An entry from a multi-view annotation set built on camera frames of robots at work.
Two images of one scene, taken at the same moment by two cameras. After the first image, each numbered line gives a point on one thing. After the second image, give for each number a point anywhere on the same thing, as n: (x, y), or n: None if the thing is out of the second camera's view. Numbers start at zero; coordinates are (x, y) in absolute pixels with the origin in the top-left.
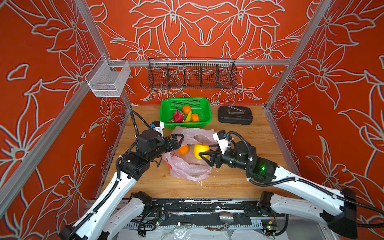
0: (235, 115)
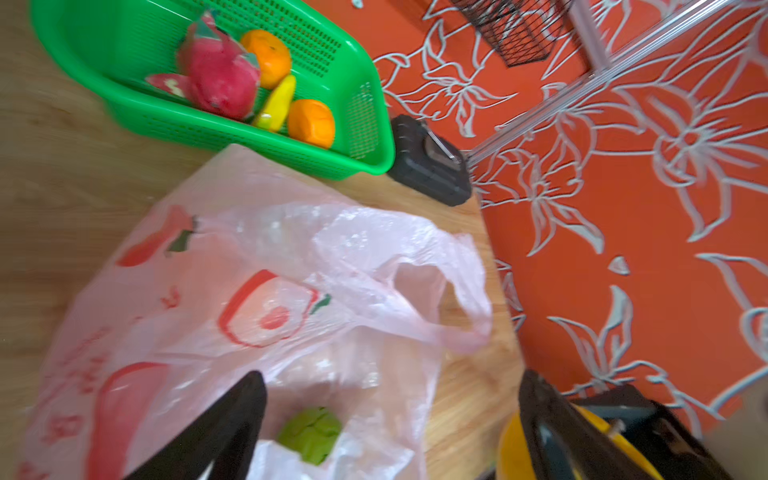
0: (427, 164)
